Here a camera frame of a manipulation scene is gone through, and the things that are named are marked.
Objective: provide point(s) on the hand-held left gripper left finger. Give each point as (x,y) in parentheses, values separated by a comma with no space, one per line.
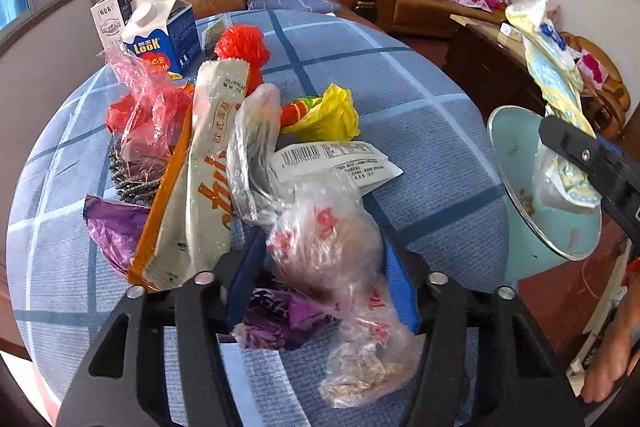
(244,277)

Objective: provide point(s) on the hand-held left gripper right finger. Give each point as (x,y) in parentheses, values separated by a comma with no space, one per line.
(400,287)

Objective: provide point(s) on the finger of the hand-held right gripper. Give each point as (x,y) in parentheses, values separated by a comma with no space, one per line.
(612,147)
(575,144)

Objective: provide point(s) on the light blue cartoon basin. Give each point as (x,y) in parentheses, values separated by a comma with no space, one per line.
(520,167)

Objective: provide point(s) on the clear red-printed plastic bag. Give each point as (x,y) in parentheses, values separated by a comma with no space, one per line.
(320,237)

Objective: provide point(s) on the yellow white plastic wrapper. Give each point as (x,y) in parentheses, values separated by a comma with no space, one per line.
(550,57)

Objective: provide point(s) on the orange white bread wrapper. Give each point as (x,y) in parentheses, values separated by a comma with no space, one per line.
(200,187)

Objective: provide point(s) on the grey braided scrubber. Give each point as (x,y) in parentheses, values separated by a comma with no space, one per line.
(130,187)

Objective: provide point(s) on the yellow plastic bag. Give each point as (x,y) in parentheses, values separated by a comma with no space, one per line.
(340,112)

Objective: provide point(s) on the pink clear plastic bag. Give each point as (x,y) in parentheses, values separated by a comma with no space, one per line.
(145,77)

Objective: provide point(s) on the brown leather armchair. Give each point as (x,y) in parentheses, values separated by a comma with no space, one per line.
(612,102)

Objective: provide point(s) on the dark wooden coffee table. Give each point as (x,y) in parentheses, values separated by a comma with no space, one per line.
(480,57)

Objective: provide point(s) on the white tissue box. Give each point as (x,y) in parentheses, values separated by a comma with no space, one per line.
(511,32)

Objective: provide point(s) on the purple foil wrapper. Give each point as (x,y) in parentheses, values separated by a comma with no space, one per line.
(115,227)

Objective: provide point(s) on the white barcode wrapper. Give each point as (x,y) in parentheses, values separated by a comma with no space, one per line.
(340,162)

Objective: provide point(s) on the long clear plastic bag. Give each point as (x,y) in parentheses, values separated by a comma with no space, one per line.
(255,132)

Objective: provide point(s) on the blue plaid tablecloth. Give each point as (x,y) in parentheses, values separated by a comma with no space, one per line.
(425,132)

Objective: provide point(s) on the red plastic bag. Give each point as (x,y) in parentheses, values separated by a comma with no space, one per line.
(120,117)

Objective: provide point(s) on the person's bare foot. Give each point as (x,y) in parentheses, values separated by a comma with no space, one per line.
(607,367)

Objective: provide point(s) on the red mesh bag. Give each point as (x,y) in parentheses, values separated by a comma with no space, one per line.
(240,44)

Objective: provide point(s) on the flat dark sachet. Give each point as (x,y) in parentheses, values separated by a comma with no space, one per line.
(215,32)

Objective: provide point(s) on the blue milk carton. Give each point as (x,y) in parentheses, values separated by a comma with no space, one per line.
(175,37)

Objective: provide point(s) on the folded blue plaid sheet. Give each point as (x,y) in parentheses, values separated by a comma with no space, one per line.
(295,5)

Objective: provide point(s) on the white milk carton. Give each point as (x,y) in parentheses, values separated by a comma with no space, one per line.
(110,22)

